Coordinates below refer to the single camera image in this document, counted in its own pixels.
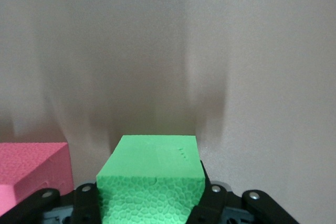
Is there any green foam cube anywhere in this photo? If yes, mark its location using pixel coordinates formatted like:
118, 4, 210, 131
96, 134, 206, 224

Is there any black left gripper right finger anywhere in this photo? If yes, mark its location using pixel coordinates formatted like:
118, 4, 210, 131
185, 159, 233, 224

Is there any red foam cube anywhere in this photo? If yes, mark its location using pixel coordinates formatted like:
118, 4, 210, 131
0, 142, 73, 218

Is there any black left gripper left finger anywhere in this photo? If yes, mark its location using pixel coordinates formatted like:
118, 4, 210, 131
70, 179, 103, 224

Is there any brown table mat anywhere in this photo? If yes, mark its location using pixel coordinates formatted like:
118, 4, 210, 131
0, 0, 336, 224

